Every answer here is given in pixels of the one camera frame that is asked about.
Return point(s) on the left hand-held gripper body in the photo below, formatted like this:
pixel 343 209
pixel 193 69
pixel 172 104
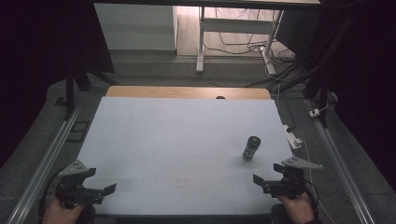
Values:
pixel 73 186

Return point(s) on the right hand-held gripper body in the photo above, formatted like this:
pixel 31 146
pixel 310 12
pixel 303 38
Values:
pixel 289 185

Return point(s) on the dark green can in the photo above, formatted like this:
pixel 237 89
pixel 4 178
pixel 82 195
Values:
pixel 251 149

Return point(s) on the person's right hand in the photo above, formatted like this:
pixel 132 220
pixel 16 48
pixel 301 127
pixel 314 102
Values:
pixel 299 210

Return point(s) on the person's left hand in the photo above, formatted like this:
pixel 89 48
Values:
pixel 59 214

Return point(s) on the white power strip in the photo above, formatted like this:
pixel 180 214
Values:
pixel 293 139

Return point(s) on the small white plug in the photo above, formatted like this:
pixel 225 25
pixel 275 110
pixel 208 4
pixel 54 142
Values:
pixel 314 112

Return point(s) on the white table mat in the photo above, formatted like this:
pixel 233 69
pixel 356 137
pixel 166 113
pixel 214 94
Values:
pixel 174 146

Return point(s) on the black stand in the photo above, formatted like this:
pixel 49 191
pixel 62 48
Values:
pixel 320 90
pixel 70 90

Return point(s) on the wooden table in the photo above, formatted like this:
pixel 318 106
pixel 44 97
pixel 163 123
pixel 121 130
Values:
pixel 174 92

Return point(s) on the dark box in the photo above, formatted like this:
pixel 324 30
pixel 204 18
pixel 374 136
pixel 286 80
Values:
pixel 295 31

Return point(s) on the white-legged desk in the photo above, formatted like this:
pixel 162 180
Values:
pixel 236 26

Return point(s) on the aluminium rail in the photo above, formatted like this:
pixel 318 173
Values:
pixel 46 161
pixel 339 161

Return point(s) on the white table frame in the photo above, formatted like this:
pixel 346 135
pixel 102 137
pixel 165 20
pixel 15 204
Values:
pixel 249 46

